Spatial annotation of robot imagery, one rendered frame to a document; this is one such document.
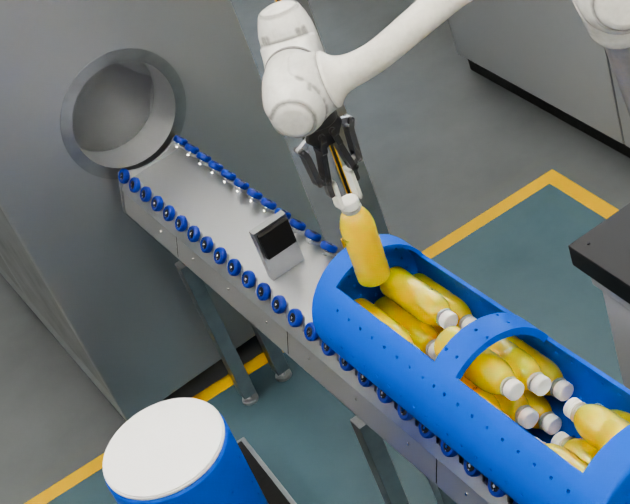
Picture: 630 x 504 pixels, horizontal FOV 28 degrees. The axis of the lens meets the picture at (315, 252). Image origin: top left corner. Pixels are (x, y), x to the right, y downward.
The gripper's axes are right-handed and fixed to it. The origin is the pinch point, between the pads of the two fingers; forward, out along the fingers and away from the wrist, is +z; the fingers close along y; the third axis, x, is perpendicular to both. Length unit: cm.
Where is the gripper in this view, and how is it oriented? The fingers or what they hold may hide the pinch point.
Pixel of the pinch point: (344, 188)
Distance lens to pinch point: 246.5
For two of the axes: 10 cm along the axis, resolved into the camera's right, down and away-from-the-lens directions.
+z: 3.0, 7.4, 6.0
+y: -7.9, 5.5, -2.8
